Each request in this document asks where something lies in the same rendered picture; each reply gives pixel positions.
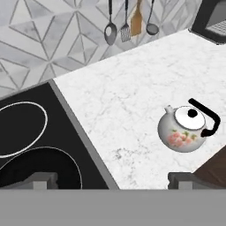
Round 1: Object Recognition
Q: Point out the grey hanging spoon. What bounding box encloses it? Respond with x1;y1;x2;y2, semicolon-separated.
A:
103;0;118;47

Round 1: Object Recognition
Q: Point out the black glass hob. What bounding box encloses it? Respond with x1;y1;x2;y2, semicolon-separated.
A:
0;79;120;191

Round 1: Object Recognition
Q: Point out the white floral kettle black handle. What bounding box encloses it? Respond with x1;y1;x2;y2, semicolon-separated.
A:
157;98;222;154

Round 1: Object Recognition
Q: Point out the wooden hanging spatula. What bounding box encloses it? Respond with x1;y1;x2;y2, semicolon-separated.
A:
130;0;143;37

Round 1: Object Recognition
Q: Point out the grey hanging slotted spatula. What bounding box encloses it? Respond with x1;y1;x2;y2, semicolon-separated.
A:
119;0;132;43

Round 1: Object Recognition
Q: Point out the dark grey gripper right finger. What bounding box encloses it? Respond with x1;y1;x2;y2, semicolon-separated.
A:
167;171;224;191

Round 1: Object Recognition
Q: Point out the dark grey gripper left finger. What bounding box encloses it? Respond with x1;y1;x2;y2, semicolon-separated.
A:
1;171;59;191

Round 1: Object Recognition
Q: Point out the grey hanging ladle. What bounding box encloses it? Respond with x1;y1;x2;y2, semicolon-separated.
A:
146;0;160;36

